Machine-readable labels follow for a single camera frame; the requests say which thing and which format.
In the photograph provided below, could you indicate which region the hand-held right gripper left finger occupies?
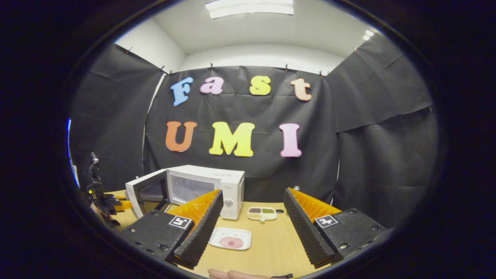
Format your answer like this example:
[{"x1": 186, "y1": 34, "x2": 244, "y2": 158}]
[{"x1": 118, "y1": 189, "x2": 224, "y2": 270}]

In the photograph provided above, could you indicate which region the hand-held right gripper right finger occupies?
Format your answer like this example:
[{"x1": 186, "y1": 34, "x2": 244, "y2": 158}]
[{"x1": 283, "y1": 188, "x2": 388, "y2": 269}]

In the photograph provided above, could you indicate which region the white rectangular plate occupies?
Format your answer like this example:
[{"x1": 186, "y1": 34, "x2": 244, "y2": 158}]
[{"x1": 208, "y1": 227, "x2": 252, "y2": 251}]

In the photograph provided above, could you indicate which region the pink ham slice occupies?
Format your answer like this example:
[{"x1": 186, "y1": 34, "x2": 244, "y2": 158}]
[{"x1": 220, "y1": 237, "x2": 244, "y2": 249}]

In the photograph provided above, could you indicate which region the white microwave oven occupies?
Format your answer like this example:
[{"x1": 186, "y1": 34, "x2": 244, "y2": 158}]
[{"x1": 125, "y1": 165, "x2": 245, "y2": 220}]

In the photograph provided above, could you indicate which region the white divided tray with beans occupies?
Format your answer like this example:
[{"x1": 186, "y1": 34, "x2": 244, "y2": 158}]
[{"x1": 247, "y1": 207, "x2": 278, "y2": 222}]

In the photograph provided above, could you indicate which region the large ceiling light panel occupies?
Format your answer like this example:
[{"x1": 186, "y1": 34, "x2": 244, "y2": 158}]
[{"x1": 205, "y1": 0, "x2": 294, "y2": 19}]

